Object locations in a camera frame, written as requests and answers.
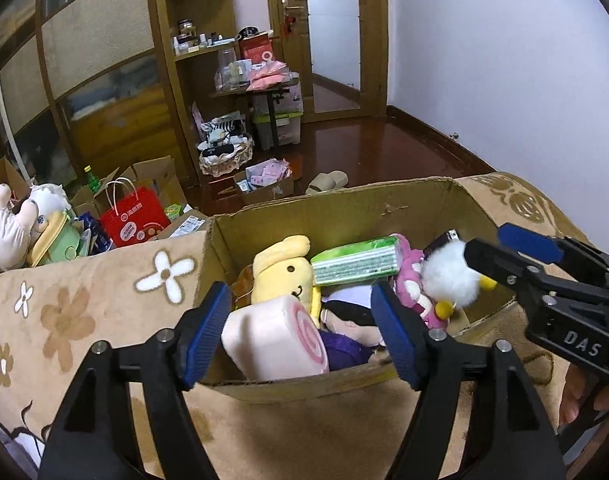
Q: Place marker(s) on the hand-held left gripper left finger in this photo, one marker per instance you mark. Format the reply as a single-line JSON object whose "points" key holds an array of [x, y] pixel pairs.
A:
{"points": [[207, 332]]}

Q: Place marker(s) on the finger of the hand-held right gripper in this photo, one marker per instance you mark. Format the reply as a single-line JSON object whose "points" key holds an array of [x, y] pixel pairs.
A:
{"points": [[529, 242], [494, 262]]}

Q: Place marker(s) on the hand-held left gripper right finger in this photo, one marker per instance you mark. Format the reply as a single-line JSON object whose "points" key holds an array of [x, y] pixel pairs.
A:
{"points": [[394, 332]]}

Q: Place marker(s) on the white fluffy duck plush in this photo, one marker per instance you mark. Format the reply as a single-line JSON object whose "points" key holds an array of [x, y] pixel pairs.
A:
{"points": [[449, 272]]}

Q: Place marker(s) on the pink plush toy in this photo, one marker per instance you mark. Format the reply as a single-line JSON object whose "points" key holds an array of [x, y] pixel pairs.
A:
{"points": [[409, 280]]}

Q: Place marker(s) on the pink roll cake plush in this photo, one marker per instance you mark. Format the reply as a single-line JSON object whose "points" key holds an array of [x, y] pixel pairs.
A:
{"points": [[272, 340]]}

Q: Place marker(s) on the green tissue pack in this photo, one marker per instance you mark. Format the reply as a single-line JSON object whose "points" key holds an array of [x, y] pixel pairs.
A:
{"points": [[357, 260]]}

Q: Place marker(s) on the person's right hand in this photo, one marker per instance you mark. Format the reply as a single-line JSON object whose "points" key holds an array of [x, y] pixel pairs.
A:
{"points": [[570, 397]]}

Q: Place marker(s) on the purple dressed plush doll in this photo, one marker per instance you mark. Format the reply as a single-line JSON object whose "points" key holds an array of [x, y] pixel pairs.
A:
{"points": [[349, 320]]}

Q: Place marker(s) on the brown plush toy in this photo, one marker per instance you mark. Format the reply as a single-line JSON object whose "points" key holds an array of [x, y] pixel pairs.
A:
{"points": [[243, 287]]}

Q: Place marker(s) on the yellow dog plush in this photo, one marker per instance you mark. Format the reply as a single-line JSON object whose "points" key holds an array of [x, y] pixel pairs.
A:
{"points": [[282, 270]]}

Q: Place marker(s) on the red paper bag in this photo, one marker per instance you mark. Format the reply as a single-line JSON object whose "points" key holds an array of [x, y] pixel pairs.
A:
{"points": [[132, 220]]}

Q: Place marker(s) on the cardboard box of packets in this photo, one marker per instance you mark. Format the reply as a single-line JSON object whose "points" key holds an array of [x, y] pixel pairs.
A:
{"points": [[264, 182]]}

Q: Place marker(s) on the beige slipper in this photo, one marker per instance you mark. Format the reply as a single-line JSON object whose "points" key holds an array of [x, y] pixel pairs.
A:
{"points": [[327, 182]]}

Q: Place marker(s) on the open cardboard box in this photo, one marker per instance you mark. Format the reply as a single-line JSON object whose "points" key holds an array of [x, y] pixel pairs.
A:
{"points": [[159, 175], [2, 175]]}

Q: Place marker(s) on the green and yellow pouch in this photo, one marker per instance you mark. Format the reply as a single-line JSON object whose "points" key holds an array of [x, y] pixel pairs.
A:
{"points": [[59, 245]]}

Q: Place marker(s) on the wicker basket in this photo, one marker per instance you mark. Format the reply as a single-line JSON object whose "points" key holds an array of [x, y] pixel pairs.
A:
{"points": [[227, 160]]}

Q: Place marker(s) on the green bottle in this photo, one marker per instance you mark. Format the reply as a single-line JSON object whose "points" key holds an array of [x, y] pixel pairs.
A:
{"points": [[91, 177]]}

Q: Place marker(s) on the white long-limbed plush toy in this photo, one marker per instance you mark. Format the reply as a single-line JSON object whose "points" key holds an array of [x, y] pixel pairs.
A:
{"points": [[9, 230]]}

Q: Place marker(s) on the translucent storage box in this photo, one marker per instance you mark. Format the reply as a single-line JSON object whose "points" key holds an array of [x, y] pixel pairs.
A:
{"points": [[287, 120]]}

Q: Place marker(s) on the small dark table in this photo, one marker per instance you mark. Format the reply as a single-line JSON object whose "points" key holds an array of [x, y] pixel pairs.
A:
{"points": [[272, 110]]}

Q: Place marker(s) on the pink packets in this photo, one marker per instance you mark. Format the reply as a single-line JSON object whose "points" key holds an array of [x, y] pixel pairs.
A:
{"points": [[267, 75]]}

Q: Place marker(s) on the clear jar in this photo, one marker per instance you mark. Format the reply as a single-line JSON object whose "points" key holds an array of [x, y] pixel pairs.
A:
{"points": [[227, 57]]}

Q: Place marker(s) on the wooden door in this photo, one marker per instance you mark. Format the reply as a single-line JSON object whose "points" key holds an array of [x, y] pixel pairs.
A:
{"points": [[284, 60]]}

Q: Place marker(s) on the red box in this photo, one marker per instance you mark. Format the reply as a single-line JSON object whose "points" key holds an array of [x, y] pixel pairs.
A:
{"points": [[257, 47]]}

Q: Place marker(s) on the wooden wardrobe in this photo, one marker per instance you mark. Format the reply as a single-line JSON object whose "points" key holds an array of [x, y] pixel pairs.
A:
{"points": [[94, 35]]}

